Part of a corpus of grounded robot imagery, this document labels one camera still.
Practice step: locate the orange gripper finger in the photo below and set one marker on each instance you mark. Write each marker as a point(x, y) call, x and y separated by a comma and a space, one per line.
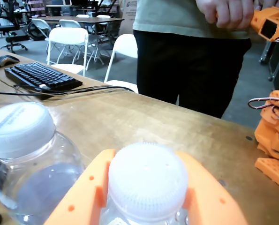
point(207, 199)
point(83, 194)

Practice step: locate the small clear water bottle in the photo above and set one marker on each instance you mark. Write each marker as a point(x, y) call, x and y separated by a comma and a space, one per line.
point(146, 178)

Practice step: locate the vitamin water bottle white cap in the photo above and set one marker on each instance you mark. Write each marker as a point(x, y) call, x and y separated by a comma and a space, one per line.
point(19, 129)

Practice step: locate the person right hand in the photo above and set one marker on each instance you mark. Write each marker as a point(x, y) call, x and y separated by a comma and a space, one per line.
point(226, 11)

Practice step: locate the person left hand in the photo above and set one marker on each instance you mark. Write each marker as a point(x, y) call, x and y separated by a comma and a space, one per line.
point(273, 2)

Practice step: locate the black keyboard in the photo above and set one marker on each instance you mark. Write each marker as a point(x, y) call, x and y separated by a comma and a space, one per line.
point(43, 75)

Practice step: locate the person olive shirt black trousers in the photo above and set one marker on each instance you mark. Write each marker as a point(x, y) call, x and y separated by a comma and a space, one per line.
point(188, 70)

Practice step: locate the white folding chair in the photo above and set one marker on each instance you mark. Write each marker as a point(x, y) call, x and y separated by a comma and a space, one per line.
point(39, 23)
point(83, 16)
point(69, 23)
point(103, 16)
point(125, 47)
point(66, 37)

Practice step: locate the black grey computer mouse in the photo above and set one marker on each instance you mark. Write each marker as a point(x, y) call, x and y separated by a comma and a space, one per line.
point(5, 61)

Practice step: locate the long brown table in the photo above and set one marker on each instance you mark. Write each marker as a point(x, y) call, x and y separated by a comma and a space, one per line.
point(94, 20)

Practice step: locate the printed cardboard box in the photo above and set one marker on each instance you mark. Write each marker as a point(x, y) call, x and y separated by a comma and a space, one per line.
point(128, 18)

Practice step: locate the black office chair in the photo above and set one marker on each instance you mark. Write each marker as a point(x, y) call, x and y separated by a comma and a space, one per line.
point(8, 28)

